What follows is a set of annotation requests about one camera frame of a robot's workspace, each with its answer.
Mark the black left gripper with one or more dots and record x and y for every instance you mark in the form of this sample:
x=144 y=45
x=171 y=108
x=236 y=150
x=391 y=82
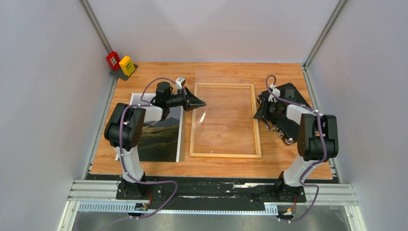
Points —
x=190 y=101

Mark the clear acrylic sheet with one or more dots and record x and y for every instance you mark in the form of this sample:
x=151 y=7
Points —
x=223 y=114

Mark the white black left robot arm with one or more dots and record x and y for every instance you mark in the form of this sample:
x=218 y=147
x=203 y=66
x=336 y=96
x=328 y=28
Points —
x=133 y=184

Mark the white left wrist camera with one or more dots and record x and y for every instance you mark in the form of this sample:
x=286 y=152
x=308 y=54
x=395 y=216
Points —
x=180 y=82

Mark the landscape photo print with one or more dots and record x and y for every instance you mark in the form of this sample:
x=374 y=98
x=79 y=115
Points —
x=153 y=132

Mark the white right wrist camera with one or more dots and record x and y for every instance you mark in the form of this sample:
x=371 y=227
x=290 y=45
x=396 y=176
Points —
x=274 y=97

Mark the light wooden picture frame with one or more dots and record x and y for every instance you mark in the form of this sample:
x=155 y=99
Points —
x=224 y=121

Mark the grey toy base plate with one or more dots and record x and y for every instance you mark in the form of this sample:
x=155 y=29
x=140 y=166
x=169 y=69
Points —
x=120 y=74

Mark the yellow toy house block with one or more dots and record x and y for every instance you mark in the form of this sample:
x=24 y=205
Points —
x=127 y=66

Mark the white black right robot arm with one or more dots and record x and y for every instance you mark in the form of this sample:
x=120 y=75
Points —
x=317 y=139

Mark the aluminium front rail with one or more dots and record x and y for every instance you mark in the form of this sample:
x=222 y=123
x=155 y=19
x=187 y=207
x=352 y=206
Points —
x=98 y=196

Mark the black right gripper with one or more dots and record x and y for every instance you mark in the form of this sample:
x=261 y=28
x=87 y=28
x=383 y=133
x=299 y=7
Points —
x=262 y=113

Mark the red toy house block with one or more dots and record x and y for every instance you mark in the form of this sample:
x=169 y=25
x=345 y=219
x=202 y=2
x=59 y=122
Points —
x=113 y=60

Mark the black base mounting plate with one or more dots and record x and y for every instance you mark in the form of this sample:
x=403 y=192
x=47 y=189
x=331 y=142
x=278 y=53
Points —
x=214 y=194

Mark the black ribbed frame backing board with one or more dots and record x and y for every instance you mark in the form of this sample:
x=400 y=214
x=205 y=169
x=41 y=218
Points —
x=287 y=129

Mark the aluminium rail right table edge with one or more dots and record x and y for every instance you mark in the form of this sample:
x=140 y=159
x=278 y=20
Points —
x=333 y=162

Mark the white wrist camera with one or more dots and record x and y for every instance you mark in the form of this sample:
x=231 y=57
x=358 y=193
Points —
x=274 y=97
x=180 y=82

